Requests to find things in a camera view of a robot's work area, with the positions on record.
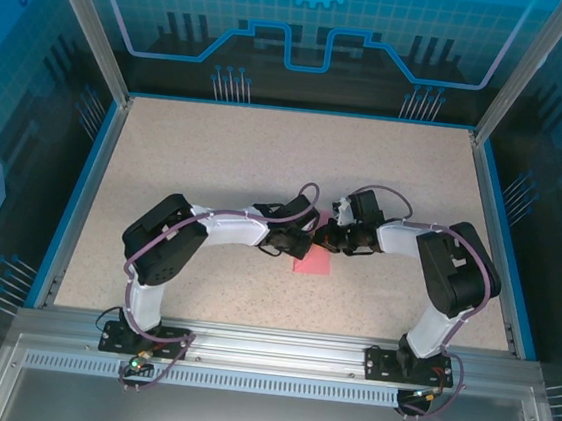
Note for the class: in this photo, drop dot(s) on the aluminium cross beam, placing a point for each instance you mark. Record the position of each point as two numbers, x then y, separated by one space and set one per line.
276 351

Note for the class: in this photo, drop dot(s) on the pink paper sheet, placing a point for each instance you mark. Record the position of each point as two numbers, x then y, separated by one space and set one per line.
315 267

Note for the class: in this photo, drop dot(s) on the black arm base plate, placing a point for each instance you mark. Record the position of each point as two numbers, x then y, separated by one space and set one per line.
380 367
171 347

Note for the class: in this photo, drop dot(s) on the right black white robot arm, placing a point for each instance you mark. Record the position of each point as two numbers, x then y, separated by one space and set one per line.
455 274

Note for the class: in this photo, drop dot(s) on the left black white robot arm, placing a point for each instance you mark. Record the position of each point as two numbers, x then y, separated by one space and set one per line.
167 244

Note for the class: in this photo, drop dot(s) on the aluminium frame post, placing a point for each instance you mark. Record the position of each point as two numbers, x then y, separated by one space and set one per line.
518 69
93 25

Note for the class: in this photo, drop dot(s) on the aluminium table side rail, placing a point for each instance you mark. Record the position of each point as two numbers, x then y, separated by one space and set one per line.
88 200
485 192

